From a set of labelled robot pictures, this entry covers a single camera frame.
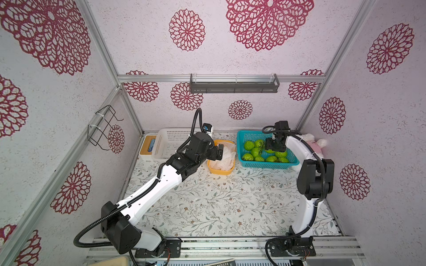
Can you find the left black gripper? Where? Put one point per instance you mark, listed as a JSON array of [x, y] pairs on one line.
[[214, 155]]

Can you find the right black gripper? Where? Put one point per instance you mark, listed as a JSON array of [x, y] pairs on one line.
[[275, 144]]

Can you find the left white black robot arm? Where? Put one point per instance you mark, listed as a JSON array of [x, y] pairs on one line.
[[118, 220]]

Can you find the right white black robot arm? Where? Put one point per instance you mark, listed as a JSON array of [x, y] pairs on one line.
[[314, 183]]

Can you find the pile of white foam nets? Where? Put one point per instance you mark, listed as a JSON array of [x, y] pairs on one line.
[[228, 161]]

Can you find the yellow plastic tray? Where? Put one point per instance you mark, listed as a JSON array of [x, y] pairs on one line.
[[216, 172]]

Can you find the white plastic basket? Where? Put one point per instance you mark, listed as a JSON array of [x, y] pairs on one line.
[[168, 141]]

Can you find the teal plastic basket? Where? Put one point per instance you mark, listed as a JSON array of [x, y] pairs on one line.
[[250, 135]]

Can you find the white teddy bear pink shirt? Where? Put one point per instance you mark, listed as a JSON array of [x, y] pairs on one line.
[[316, 145]]

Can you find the white box wooden lid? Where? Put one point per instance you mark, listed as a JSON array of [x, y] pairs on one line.
[[146, 150]]

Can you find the floral table mat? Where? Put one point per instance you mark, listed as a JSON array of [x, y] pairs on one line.
[[248, 202]]

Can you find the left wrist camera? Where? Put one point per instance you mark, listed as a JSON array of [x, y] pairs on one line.
[[208, 129]]

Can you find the black wire wall rack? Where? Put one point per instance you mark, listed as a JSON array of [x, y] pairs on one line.
[[99, 131]]

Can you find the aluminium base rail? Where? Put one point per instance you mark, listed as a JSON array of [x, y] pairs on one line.
[[250, 251]]

